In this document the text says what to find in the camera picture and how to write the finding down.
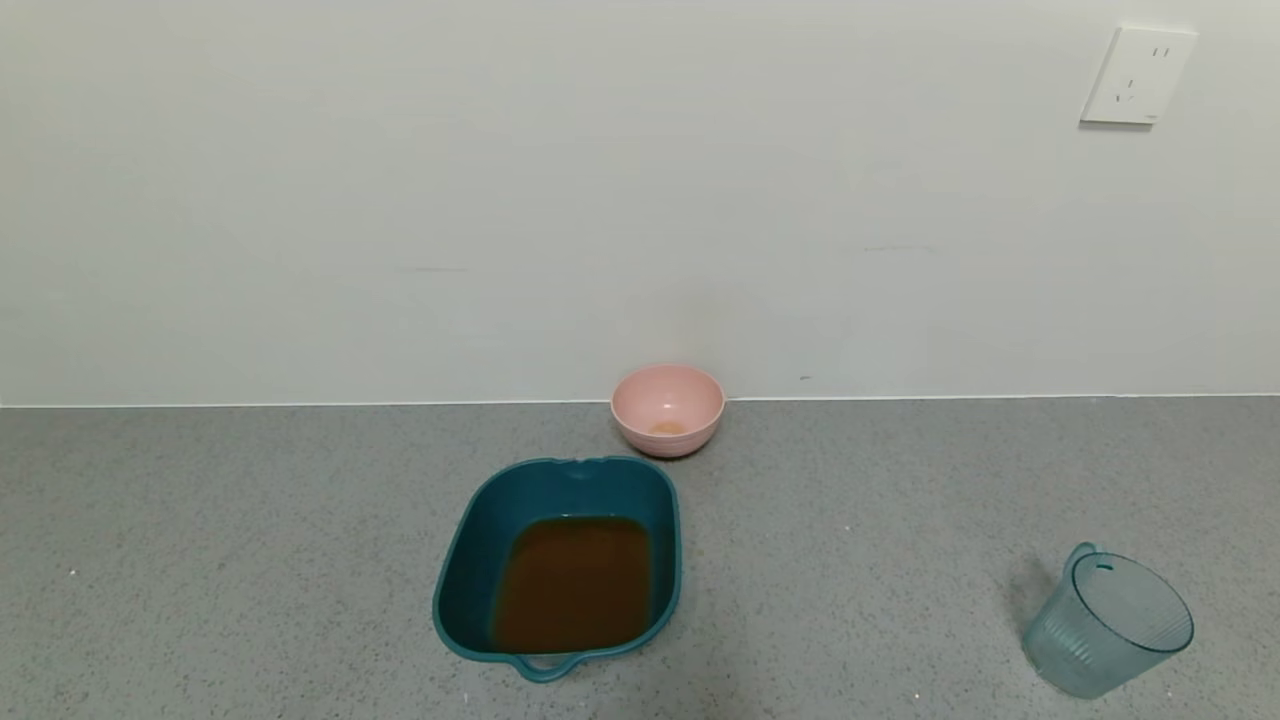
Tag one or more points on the brown liquid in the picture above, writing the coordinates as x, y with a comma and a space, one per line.
570, 585

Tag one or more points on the translucent blue ribbed cup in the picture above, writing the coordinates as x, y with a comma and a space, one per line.
1090, 650

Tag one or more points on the pink round bowl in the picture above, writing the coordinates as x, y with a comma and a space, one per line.
668, 405

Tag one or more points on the teal rectangular plastic tray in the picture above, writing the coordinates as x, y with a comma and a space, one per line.
470, 560

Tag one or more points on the white wall power outlet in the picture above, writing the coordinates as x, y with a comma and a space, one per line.
1135, 75

